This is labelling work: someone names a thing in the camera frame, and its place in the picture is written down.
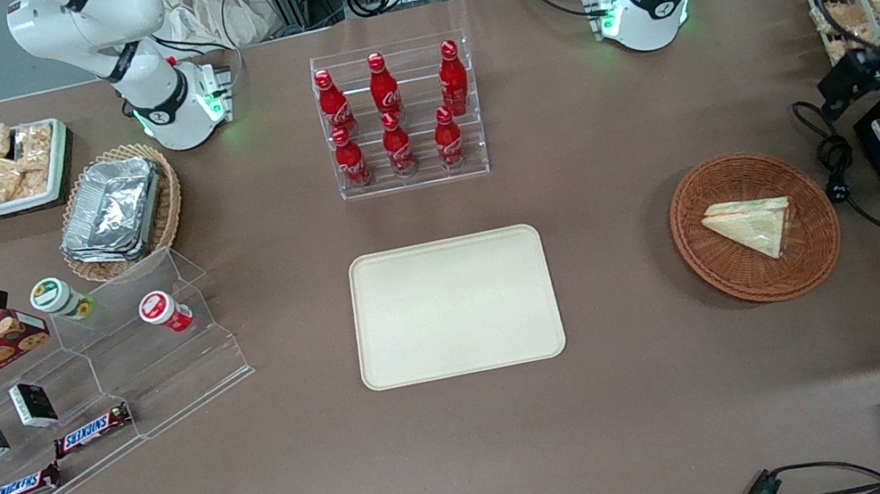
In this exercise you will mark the aluminium foil container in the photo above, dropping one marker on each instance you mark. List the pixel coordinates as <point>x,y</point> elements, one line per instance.
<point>111,205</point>
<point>107,256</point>

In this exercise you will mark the small black white box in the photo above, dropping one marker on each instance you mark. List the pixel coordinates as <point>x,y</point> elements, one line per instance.
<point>33,405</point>

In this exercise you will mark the clear acrylic stepped shelf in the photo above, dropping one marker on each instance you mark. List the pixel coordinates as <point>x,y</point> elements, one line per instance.
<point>155,379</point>

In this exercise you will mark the red lid yogurt cup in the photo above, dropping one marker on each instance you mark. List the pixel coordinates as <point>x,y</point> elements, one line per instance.
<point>160,310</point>

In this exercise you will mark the beige cloth bag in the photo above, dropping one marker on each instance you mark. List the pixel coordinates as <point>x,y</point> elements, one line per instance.
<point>216,6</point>

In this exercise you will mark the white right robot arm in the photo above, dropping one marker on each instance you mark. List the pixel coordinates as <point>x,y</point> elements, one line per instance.
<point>160,97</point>

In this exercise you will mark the green lid yogurt cup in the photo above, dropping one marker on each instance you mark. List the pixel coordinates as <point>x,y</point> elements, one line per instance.
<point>55,297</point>

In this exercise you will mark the round brown wicker basket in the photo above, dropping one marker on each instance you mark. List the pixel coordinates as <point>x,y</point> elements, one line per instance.
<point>735,276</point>

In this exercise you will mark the red cola bottle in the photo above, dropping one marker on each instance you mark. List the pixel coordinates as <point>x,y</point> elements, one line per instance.
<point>384,89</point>
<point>334,107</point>
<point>453,82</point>
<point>351,161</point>
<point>449,141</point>
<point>398,148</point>

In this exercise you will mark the beige plastic tray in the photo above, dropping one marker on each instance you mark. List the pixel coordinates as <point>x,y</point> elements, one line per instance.
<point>451,308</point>

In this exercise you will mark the clear acrylic bottle rack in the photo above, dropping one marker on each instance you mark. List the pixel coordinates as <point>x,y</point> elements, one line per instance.
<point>428,177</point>

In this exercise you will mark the oval tan wicker basket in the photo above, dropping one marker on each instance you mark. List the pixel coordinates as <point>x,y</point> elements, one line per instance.
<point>170,204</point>

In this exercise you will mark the triangle sandwich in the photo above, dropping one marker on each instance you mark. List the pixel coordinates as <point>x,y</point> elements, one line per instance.
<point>753,223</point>

